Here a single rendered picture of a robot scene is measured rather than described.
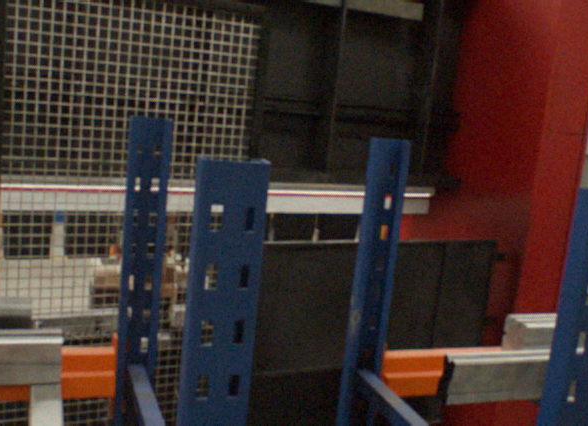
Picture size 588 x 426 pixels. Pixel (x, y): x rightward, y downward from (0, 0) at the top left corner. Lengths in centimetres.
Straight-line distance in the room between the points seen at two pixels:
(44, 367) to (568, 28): 220
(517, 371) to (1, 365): 71
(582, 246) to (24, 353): 68
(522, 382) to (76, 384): 65
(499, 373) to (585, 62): 190
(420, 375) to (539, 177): 160
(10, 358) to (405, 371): 62
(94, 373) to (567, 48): 210
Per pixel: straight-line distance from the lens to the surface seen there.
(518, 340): 128
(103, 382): 112
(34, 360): 101
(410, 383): 123
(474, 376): 106
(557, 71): 274
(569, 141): 282
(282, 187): 251
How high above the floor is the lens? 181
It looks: 10 degrees down
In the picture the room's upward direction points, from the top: 6 degrees clockwise
